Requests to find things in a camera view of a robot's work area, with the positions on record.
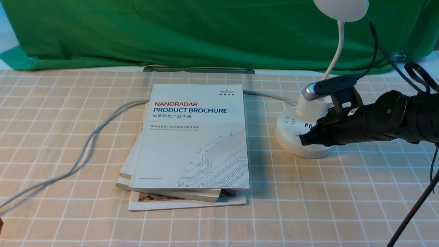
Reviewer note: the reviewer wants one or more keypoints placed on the dark grey flat bar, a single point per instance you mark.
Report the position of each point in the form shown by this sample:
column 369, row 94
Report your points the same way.
column 197, row 70

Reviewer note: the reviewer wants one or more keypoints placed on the white Nanoradar product brochure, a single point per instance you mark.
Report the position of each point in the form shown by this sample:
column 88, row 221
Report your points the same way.
column 194, row 137

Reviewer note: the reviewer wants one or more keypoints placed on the bottom magazine with photo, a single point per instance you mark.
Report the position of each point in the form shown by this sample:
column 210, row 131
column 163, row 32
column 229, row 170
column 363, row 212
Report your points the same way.
column 149, row 202

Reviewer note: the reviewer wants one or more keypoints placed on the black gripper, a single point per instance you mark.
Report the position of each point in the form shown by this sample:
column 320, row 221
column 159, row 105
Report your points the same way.
column 339, row 128

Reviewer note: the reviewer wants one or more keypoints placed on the white desk lamp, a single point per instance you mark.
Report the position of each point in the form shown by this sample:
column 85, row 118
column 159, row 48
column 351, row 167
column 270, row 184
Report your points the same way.
column 311, row 106

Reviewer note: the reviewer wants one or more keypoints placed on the white middle book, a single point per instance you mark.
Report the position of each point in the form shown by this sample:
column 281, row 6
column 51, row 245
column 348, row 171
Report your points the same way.
column 206, row 195

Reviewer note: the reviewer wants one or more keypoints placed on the green backdrop cloth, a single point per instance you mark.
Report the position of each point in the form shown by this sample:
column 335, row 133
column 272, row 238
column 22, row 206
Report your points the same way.
column 256, row 34

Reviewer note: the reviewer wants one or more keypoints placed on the orange checkered tablecloth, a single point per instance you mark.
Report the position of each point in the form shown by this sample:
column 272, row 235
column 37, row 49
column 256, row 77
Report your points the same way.
column 355, row 197

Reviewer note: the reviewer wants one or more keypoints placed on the metal binder clip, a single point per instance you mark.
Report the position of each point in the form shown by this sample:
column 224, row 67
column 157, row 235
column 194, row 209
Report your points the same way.
column 397, row 56

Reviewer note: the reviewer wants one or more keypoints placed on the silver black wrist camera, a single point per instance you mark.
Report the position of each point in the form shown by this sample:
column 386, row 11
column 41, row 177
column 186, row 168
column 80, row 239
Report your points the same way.
column 341, row 89

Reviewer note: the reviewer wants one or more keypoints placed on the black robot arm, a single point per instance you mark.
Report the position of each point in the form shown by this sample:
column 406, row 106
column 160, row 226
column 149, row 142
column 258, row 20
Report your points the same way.
column 393, row 116

